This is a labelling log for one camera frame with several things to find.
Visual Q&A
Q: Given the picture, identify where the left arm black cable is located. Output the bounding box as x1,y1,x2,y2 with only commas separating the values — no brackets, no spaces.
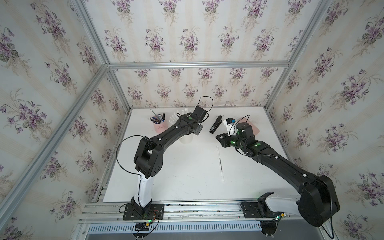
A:
115,134,145,176

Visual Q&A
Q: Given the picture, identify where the bundle of wrapped straws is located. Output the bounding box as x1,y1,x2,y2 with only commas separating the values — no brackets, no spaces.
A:
169,108,191,125

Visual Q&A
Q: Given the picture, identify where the aluminium mounting rail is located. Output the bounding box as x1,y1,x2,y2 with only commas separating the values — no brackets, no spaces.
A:
78,198,301,224

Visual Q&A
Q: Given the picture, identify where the black stapler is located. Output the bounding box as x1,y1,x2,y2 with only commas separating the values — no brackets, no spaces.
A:
209,115,223,134

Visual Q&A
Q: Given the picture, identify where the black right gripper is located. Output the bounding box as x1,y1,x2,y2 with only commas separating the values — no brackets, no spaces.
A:
214,131,246,150

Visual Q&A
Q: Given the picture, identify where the white straw cup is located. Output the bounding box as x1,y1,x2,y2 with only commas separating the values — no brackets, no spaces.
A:
179,135,193,144

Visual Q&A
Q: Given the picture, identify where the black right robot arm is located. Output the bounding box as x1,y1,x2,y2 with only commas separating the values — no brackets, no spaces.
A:
216,123,340,227

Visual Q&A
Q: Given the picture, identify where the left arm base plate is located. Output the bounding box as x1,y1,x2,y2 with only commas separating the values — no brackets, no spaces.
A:
123,203,165,221

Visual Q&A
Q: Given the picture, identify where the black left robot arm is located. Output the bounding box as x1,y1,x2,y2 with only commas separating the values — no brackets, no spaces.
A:
132,106,209,210

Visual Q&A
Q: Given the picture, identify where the pink eraser case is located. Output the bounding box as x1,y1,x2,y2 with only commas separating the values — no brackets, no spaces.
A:
249,123,260,136

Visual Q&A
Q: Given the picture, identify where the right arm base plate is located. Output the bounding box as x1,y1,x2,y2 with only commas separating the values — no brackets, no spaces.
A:
240,202,284,220

